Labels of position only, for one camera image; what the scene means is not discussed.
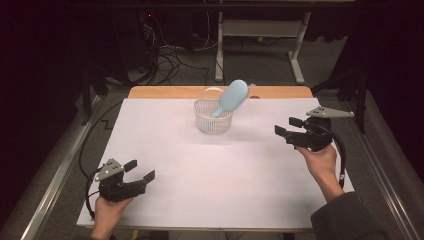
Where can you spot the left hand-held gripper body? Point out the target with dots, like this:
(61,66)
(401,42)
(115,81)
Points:
(116,190)

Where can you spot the small yellow object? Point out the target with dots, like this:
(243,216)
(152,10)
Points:
(260,39)

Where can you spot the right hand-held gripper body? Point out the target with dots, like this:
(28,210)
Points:
(310,138)

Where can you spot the person's left hand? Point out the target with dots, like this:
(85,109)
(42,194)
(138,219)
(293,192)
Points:
(108,213)

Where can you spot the black stand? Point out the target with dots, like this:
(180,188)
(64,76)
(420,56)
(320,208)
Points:
(361,100)
(87,96)

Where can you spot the white table cover board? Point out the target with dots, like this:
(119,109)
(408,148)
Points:
(200,166)

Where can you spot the wooden table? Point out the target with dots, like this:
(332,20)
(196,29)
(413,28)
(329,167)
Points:
(160,91)

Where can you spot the person's right hand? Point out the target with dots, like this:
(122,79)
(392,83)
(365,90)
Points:
(320,163)

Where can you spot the metal floor rail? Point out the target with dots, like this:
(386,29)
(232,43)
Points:
(383,180)
(56,180)

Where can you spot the light blue hairbrush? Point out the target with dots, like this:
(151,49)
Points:
(233,96)

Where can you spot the white plastic basket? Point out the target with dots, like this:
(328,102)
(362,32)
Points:
(213,126)

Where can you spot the white metal desk frame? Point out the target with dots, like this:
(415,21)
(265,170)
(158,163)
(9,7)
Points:
(260,28)

